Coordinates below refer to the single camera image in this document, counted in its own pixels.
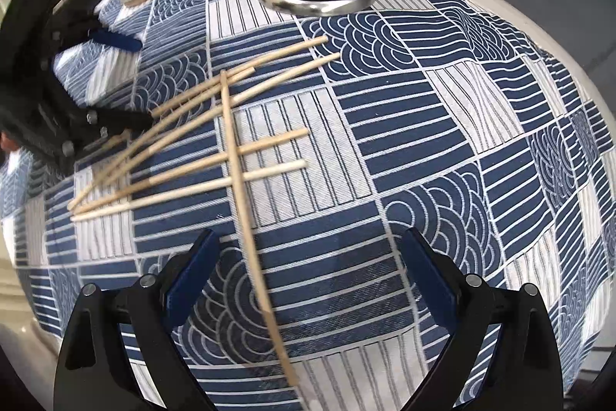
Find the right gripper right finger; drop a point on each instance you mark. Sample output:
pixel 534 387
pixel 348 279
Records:
pixel 461 304

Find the left hand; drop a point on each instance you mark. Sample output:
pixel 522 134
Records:
pixel 7 144

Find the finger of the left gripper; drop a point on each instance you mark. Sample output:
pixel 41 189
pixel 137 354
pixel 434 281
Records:
pixel 100 123
pixel 113 39

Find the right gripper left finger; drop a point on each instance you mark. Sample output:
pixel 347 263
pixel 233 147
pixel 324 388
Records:
pixel 156 305

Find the blue white patterned tablecloth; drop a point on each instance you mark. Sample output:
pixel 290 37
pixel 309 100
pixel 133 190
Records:
pixel 451 116

